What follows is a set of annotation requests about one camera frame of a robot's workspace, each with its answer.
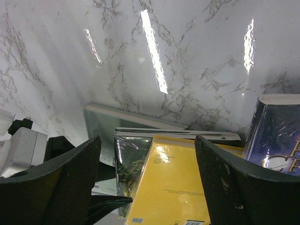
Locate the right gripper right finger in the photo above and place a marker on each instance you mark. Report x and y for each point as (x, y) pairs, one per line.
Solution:
(238, 192)

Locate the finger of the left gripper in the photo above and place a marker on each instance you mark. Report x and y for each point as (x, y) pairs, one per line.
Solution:
(101, 205)
(59, 145)

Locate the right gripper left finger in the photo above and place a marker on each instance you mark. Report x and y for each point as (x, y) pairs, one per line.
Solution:
(56, 192)

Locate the green secret garden book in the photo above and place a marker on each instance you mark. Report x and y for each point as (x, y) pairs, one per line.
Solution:
(131, 146)

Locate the pale grey G book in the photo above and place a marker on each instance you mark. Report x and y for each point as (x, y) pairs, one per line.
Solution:
(102, 121)

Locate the yellow book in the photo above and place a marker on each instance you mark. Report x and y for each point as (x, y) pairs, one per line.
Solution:
(169, 190)

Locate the purple Robinson Crusoe book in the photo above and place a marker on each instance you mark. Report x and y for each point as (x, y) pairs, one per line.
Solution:
(273, 140)

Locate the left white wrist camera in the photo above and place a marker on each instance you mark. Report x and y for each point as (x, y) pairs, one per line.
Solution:
(25, 149)

